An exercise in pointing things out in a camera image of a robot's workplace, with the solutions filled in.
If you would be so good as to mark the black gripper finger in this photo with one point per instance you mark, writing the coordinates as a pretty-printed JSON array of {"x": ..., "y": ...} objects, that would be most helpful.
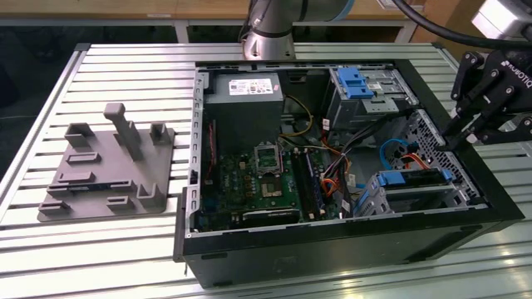
[
  {"x": 466, "y": 81},
  {"x": 490, "y": 102}
]

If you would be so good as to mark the hard disk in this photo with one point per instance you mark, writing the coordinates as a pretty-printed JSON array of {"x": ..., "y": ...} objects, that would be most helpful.
[{"x": 420, "y": 177}]

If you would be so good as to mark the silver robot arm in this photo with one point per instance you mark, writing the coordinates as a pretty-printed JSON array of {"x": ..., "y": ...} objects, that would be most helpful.
[{"x": 269, "y": 37}]

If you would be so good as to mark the metal disk bay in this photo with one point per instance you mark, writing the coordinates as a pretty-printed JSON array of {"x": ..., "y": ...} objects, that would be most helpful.
[{"x": 452, "y": 193}]

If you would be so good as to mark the black RAM slot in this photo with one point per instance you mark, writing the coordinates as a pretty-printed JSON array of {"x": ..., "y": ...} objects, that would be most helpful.
[
  {"x": 302, "y": 187},
  {"x": 316, "y": 183}
]

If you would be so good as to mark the metal optical drive cage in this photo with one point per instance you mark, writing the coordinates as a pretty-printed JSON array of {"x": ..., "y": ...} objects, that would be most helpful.
[{"x": 373, "y": 109}]

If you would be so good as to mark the blue plastic cage latch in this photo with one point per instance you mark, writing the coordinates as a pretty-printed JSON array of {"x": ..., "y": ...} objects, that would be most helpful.
[{"x": 353, "y": 82}]

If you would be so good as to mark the black power supply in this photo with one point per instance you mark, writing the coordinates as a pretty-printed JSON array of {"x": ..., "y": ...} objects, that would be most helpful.
[{"x": 245, "y": 112}]

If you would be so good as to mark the CPU socket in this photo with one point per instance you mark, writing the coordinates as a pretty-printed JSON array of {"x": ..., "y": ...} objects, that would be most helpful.
[{"x": 273, "y": 187}]

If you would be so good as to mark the black graphics card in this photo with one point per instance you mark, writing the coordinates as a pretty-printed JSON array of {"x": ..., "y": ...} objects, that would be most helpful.
[{"x": 269, "y": 216}]

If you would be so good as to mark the green motherboard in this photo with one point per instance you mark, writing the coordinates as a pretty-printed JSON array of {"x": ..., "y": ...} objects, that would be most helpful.
[{"x": 236, "y": 187}]

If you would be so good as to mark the black PC case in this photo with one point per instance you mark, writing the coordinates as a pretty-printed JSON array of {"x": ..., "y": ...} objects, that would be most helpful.
[{"x": 290, "y": 258}]

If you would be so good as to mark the wooden workbench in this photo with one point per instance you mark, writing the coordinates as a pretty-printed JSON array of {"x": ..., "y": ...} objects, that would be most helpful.
[{"x": 124, "y": 6}]

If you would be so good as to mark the grey parts rack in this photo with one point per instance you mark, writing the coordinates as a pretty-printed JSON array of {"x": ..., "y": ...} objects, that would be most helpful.
[{"x": 108, "y": 162}]

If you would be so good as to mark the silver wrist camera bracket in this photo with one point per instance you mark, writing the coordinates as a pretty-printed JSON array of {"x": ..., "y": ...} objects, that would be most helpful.
[{"x": 514, "y": 127}]

